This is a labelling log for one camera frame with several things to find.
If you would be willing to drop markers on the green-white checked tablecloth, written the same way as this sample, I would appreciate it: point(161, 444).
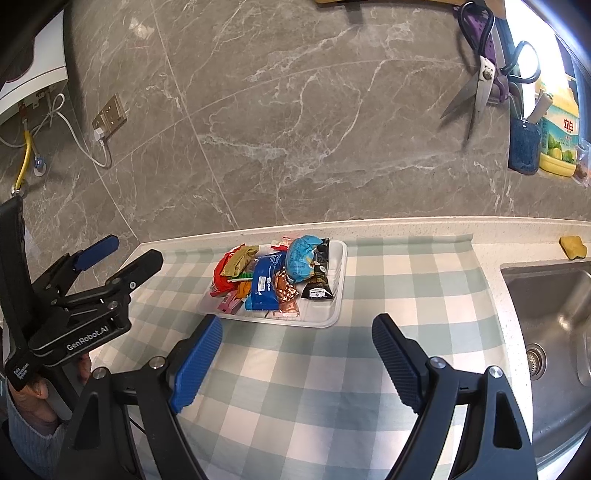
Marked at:
point(300, 369)

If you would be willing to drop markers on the large white-red snack packet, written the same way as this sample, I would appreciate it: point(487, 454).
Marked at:
point(265, 251)

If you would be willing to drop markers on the white plastic tray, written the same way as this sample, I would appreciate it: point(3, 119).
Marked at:
point(318, 314)

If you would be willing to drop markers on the yellow sponge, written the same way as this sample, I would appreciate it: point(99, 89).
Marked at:
point(572, 247)

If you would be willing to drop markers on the teal round snack packet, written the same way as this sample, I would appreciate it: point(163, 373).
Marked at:
point(300, 258)

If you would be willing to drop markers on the orange snack packet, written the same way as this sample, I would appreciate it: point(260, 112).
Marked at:
point(244, 288)

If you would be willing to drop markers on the green-edged clear seed packet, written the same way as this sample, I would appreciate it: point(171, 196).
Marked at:
point(244, 277)

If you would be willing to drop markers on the white water heater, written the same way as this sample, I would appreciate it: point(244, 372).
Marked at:
point(37, 69)

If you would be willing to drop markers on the blue container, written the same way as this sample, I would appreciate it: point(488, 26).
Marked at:
point(524, 147)

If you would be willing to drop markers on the clear jar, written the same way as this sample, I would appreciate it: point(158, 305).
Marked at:
point(582, 161)

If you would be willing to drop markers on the person's left hand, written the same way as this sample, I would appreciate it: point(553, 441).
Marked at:
point(32, 394)

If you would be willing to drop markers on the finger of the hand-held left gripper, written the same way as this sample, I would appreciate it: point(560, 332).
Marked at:
point(99, 249)
point(143, 265)

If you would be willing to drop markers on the small red-white snack packet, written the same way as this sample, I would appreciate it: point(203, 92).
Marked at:
point(279, 243)

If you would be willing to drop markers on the long black snack packet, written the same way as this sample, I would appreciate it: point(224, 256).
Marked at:
point(318, 290)

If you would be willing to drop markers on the dark blue cake packet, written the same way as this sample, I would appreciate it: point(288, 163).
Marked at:
point(263, 281)

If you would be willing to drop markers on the kitchen scissors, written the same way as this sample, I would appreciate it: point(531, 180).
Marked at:
point(482, 87)

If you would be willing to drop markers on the pink snack packet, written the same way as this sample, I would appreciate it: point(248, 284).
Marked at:
point(231, 304)

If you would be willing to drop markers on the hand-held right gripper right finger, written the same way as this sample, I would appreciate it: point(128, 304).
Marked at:
point(397, 364)

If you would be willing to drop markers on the brass wall socket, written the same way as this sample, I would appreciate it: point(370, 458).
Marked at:
point(111, 113)

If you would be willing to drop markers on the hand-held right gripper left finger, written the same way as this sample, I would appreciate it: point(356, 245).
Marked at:
point(198, 364)

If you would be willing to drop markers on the steel sink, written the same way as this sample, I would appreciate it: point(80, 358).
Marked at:
point(554, 314)

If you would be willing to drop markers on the gold snack packet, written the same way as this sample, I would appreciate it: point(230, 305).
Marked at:
point(240, 261)

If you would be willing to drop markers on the small pink-white snack packet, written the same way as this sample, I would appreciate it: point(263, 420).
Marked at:
point(288, 309)

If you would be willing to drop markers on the person's left forearm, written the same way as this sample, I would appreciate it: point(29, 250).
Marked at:
point(25, 420)

